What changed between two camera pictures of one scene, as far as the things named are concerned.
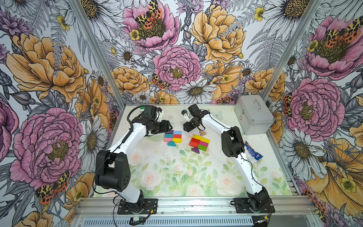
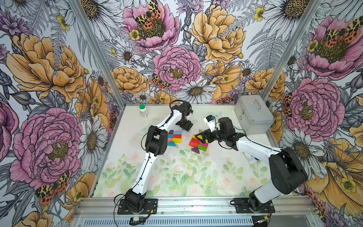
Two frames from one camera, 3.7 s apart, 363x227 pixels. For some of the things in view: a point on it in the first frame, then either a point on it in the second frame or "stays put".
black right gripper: (187, 126) -> (207, 133)
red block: (194, 143) stays put
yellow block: (177, 140) stays put
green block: (202, 147) stays put
